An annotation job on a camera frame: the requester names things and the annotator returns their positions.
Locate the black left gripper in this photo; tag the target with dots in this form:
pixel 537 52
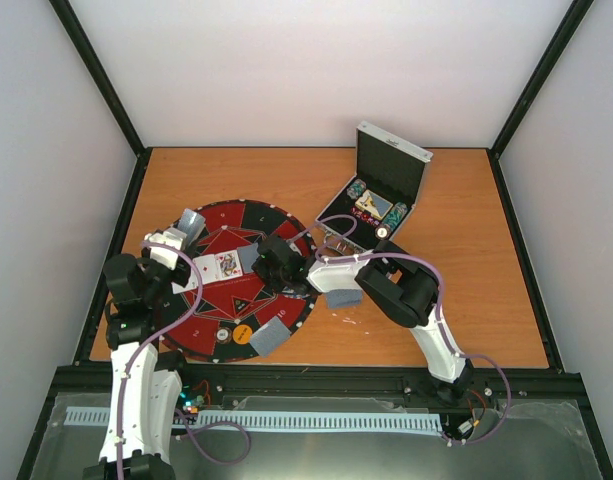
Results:
pixel 184 270

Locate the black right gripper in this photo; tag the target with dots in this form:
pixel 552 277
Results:
pixel 276 288

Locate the two of clubs card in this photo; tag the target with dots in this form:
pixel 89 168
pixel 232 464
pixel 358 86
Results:
pixel 189 286

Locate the ace of diamonds card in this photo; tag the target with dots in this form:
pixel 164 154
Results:
pixel 207 266

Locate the grey face-down card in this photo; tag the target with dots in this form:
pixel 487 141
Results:
pixel 247 256

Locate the grey card deck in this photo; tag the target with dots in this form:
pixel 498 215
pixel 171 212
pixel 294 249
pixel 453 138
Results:
pixel 191 224

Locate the grey playing cards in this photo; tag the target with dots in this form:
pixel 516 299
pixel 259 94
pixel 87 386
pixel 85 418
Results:
pixel 343 298

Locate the orange black poker chip stack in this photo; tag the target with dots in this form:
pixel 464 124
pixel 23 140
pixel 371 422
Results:
pixel 223 335

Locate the orange big blind button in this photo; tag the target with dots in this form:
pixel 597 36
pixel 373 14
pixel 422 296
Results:
pixel 242 334

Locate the poker chip row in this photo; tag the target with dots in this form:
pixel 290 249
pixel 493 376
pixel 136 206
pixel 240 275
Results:
pixel 391 221
pixel 356 189

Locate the aluminium poker chip case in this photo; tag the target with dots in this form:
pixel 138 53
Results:
pixel 392 167

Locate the queen face card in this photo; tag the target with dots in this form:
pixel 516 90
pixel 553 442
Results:
pixel 228 265

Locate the red black triangular button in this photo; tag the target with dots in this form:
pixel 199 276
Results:
pixel 240 305

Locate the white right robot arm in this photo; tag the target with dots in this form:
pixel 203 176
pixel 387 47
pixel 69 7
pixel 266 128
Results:
pixel 407 290

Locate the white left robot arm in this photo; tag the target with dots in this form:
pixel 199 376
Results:
pixel 146 384

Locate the round red black poker mat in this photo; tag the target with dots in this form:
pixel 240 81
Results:
pixel 229 225

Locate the grey playing card on mat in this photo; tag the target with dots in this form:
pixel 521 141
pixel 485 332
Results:
pixel 269 337

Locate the red dice row in case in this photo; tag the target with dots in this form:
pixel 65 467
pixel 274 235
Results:
pixel 365 216

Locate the boxed card deck in case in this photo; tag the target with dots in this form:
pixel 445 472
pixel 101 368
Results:
pixel 374 204

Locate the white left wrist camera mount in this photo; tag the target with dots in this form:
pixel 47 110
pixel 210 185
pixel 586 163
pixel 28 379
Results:
pixel 164 246

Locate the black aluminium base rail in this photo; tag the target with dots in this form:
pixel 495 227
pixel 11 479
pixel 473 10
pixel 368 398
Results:
pixel 407 386

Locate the light blue cable duct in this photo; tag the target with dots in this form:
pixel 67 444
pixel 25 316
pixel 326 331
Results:
pixel 325 422

